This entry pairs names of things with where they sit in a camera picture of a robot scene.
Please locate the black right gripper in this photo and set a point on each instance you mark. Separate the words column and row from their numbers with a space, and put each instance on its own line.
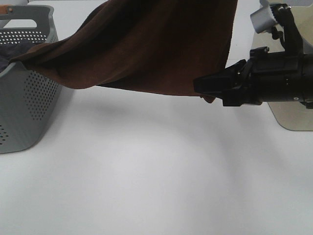
column 265, row 77

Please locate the brown towel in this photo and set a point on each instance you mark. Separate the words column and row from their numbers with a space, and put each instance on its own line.
column 152, row 46

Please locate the dark grey towel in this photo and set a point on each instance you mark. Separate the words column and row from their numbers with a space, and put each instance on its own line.
column 9, row 51

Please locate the beige bin with grey rim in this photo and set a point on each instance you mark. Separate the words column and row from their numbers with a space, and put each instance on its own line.
column 292, row 115

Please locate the grey perforated laundry basket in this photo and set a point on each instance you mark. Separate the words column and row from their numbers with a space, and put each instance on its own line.
column 27, row 98

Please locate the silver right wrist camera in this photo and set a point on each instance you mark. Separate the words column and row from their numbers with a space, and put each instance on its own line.
column 263, row 19

